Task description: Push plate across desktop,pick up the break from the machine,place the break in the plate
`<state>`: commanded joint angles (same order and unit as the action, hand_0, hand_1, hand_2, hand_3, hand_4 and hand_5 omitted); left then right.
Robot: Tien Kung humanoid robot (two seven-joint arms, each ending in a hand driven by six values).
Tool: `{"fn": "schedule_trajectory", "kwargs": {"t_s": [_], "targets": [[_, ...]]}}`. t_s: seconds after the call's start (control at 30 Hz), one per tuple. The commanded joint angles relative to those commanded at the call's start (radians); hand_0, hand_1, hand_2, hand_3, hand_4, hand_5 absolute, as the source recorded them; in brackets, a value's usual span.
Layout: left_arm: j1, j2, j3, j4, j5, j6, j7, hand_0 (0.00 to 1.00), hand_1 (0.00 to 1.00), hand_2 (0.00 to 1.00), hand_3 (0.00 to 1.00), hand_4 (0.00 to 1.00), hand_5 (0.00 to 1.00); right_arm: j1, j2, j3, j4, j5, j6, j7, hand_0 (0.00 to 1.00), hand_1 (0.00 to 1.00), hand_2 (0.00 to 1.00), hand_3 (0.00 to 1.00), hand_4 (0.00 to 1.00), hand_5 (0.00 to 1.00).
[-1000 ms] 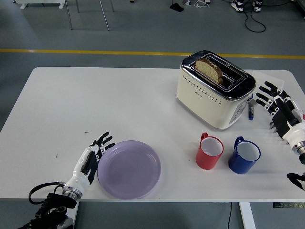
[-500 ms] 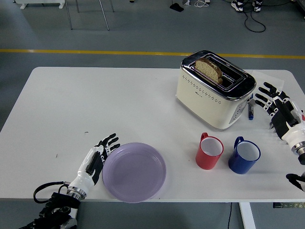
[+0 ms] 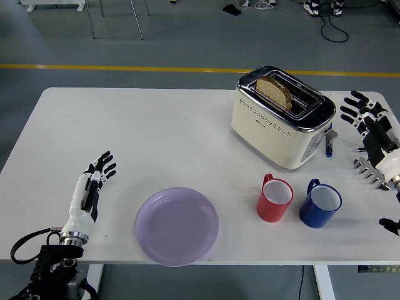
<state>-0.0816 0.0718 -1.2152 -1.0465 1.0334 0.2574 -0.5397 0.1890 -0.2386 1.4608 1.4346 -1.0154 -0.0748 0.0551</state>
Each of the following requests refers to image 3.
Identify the black silver pen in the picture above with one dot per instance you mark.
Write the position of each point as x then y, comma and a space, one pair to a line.
359, 149

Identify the small white floor device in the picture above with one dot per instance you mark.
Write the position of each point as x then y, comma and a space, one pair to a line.
244, 3

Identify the white paper sheet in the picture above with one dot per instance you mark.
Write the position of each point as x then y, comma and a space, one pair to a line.
339, 128

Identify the cream chrome toaster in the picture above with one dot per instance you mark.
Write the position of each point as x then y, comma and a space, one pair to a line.
268, 137

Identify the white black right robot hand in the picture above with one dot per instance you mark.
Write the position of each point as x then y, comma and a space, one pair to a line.
379, 143

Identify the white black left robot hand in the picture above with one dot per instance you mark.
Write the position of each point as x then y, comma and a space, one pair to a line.
78, 200

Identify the white table leg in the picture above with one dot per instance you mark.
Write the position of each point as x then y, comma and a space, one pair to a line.
92, 282
325, 282

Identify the silver metal toast rack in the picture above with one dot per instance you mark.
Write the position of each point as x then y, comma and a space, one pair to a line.
365, 170

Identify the person's shoe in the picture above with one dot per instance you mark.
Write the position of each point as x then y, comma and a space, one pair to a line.
312, 7
337, 8

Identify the blue marker pen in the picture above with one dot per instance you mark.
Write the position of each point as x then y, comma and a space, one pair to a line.
328, 148

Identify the red enamel mug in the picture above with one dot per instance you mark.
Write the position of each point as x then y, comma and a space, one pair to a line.
272, 211

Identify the grey metal frame legs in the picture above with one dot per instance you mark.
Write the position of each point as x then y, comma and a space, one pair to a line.
137, 22

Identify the purple plastic plate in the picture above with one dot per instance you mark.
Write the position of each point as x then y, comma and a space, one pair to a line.
176, 226

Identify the table height control panel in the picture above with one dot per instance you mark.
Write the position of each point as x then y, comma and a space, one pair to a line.
379, 269

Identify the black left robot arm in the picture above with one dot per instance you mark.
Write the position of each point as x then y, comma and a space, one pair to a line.
53, 268

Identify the blue enamel mug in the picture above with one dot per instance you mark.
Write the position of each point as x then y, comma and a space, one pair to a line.
314, 215

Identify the white floor stand base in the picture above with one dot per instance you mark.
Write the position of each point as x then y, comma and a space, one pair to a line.
53, 3

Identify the black foot pedal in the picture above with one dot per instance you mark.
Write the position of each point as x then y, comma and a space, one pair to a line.
232, 10

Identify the brown bread slice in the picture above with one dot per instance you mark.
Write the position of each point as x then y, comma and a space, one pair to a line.
273, 90

